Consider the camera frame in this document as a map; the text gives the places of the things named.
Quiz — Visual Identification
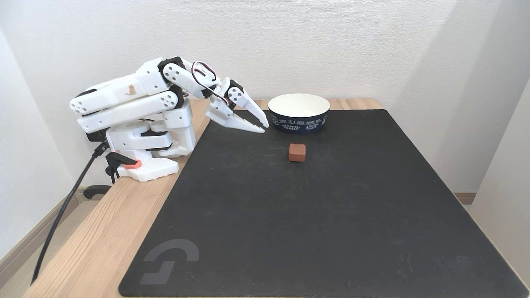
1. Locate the black clamp orange pad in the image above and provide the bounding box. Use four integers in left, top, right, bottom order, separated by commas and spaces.
83, 151, 142, 200

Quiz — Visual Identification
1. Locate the navy paper bowl white inside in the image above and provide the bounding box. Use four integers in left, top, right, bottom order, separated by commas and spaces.
267, 93, 331, 134

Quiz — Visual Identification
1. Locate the red black white servo cable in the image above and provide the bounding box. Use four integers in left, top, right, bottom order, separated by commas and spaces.
191, 61, 231, 106

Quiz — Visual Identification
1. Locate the black desk mat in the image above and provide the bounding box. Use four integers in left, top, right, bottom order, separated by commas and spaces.
118, 109, 530, 298

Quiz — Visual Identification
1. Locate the thick black power cable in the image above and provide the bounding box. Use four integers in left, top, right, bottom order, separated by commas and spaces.
31, 142, 111, 286

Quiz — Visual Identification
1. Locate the brown cube toy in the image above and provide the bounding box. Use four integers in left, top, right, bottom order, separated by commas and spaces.
288, 143, 307, 163

